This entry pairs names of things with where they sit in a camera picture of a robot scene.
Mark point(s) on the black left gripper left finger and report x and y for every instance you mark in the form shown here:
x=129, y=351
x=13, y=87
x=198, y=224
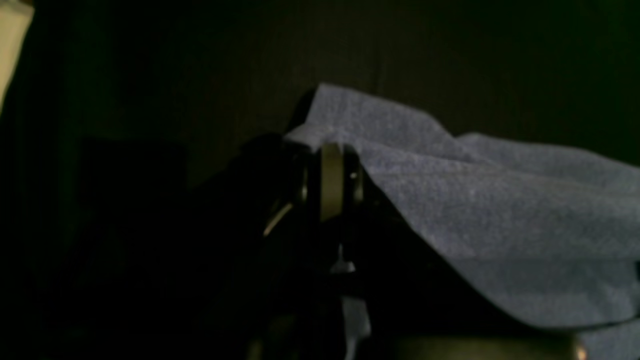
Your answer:
x=267, y=260

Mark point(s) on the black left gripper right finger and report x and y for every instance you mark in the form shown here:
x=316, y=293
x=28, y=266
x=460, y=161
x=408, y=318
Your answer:
x=419, y=306

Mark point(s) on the light blue t-shirt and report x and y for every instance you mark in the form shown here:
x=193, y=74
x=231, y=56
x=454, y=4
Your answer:
x=549, y=233

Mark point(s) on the black table cloth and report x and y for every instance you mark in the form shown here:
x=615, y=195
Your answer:
x=119, y=109

